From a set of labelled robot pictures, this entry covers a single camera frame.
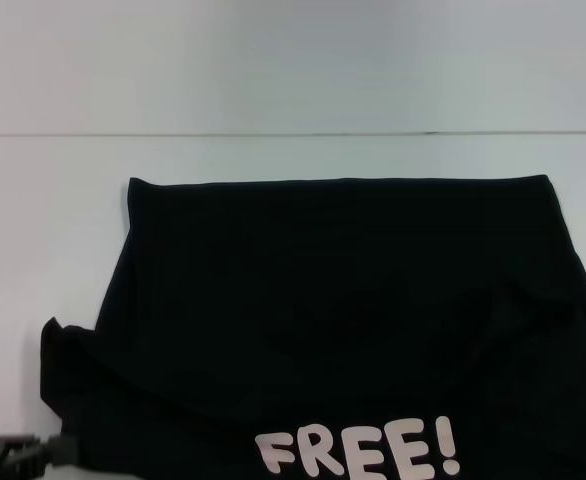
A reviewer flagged black shirt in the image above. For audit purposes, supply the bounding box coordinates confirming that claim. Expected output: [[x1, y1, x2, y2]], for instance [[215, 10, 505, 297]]
[[39, 173, 586, 480]]

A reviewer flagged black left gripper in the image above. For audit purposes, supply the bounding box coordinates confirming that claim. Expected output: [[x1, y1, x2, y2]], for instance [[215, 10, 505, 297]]
[[0, 428, 80, 480]]

